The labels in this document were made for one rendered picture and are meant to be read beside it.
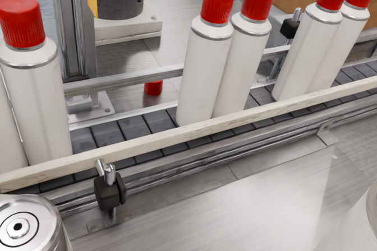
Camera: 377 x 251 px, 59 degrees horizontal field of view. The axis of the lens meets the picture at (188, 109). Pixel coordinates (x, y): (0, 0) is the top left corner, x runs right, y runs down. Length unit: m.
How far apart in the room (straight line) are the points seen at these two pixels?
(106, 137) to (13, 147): 0.13
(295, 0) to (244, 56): 0.54
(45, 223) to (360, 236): 0.18
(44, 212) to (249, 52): 0.31
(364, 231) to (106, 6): 0.62
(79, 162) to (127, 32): 0.40
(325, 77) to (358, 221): 0.37
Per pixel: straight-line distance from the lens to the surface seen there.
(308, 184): 0.48
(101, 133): 0.47
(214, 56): 0.39
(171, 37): 0.78
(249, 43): 0.41
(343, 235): 0.26
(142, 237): 0.38
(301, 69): 0.53
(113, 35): 0.73
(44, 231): 0.18
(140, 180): 0.45
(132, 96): 0.60
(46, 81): 0.34
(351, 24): 0.54
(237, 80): 0.44
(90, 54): 0.51
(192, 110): 0.44
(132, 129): 0.47
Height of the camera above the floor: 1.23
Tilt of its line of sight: 42 degrees down
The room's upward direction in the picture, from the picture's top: 11 degrees clockwise
